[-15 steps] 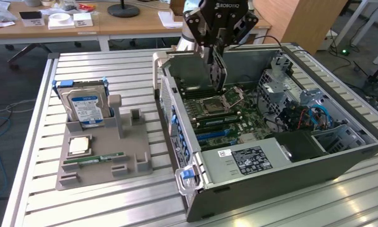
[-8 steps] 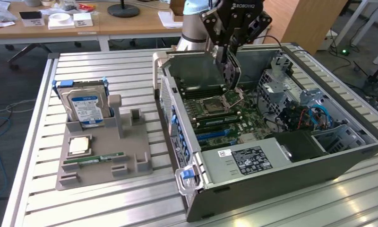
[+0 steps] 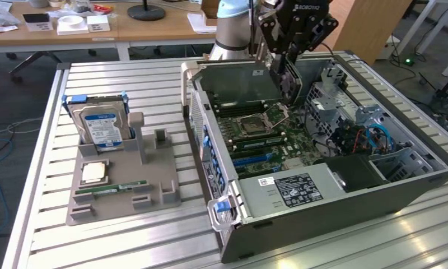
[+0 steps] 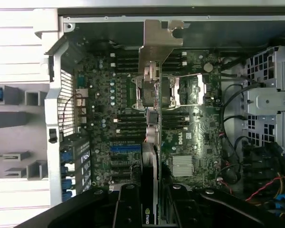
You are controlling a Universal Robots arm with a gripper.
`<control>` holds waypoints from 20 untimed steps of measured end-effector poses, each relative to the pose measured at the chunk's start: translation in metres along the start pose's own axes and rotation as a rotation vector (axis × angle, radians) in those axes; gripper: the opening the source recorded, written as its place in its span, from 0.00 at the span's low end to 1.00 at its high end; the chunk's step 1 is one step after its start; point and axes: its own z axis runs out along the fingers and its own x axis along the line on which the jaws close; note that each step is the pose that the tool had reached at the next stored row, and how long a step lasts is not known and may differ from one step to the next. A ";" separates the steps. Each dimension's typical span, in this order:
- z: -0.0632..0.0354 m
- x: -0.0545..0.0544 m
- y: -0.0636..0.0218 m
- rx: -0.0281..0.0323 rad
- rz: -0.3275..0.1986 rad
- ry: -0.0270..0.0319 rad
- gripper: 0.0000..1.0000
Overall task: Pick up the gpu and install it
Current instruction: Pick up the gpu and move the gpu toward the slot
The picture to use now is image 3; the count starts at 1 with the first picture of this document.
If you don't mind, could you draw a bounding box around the silver CPU chip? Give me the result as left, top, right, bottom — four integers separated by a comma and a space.
80, 163, 108, 184

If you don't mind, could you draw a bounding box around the wooden cabinet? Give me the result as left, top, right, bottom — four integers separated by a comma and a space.
320, 0, 413, 65

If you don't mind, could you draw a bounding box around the open dark grey PC case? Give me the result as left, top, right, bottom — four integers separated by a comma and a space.
181, 49, 448, 264

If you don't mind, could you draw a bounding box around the black chair base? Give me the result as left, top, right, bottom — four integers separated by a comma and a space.
5, 50, 65, 82

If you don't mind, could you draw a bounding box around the wooden desk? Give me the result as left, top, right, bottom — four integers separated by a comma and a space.
0, 0, 324, 54

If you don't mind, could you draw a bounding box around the black graphics card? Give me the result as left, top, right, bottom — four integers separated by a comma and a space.
253, 36, 304, 106

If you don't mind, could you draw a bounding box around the grey power supply unit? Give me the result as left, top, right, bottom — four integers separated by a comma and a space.
229, 164, 351, 220

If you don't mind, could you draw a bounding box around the black fan shroud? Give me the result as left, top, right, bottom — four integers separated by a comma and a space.
323, 155, 389, 193

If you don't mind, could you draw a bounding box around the black round lamp base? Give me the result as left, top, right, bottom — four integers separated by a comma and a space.
126, 0, 166, 21

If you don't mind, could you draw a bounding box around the white floor cable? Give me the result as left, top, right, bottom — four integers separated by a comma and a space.
0, 117, 45, 135

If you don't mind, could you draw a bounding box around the green RAM stick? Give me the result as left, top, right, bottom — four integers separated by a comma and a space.
76, 180, 150, 196

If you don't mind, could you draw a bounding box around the clear plastic bag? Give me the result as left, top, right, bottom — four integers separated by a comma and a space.
0, 1, 21, 26

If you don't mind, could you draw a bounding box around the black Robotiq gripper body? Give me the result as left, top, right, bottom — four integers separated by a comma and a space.
276, 0, 332, 47

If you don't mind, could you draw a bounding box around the silver drive cage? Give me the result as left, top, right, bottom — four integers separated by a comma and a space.
304, 81, 364, 136

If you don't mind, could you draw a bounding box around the hard disk with blue caddy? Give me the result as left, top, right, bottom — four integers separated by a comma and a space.
61, 91, 132, 154

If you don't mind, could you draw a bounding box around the silver disk bay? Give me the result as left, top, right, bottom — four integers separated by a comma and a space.
368, 147, 433, 183

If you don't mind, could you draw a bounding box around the plain white box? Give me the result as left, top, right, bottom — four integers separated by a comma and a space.
85, 15, 110, 33

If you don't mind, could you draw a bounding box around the red wire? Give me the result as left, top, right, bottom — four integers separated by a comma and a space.
349, 127, 364, 154

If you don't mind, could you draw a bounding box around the blue wire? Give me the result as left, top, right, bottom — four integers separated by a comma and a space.
368, 123, 397, 152

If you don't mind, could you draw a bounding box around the white box with black top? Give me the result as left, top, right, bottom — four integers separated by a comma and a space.
22, 13, 54, 33

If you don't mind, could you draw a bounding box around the black cable over case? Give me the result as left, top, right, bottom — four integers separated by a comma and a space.
319, 41, 364, 66

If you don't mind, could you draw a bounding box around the white tape roll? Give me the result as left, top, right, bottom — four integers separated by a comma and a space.
57, 15, 90, 36

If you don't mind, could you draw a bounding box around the CPU socket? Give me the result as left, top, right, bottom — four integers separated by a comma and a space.
237, 113, 276, 138

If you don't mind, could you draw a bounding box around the brown cardboard box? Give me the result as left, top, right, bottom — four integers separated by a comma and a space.
201, 0, 221, 20

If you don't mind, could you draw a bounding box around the green motherboard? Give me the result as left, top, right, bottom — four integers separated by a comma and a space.
208, 92, 327, 180

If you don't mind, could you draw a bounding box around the blue case latch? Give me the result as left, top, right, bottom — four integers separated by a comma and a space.
213, 200, 229, 222

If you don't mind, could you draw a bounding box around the grey parts rack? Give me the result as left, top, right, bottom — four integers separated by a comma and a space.
65, 110, 182, 226

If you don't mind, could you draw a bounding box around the stack of white papers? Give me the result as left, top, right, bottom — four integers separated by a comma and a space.
186, 12, 218, 35

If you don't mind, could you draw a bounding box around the blue expansion slot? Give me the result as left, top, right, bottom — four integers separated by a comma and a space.
232, 152, 277, 167

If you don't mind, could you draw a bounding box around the metal socket cover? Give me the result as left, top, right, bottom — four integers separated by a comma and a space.
263, 101, 295, 130

